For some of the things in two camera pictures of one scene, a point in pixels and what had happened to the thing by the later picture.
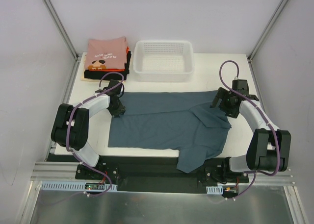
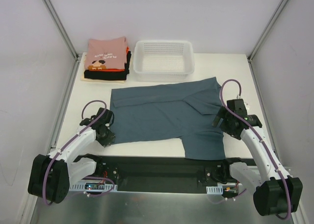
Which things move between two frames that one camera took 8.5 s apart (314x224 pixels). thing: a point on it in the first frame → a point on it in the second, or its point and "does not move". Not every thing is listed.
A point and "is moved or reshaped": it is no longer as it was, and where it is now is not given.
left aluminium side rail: x=52 y=149 does not move
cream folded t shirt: x=83 y=75 does not move
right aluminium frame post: x=263 y=35 does not move
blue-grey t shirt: x=182 y=121 is moved or reshaped
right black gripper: x=220 y=99 → x=221 y=121
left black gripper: x=117 y=109 → x=108 y=137
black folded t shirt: x=96 y=75 does not move
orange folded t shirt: x=111 y=69 does not move
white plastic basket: x=163 y=61 does not move
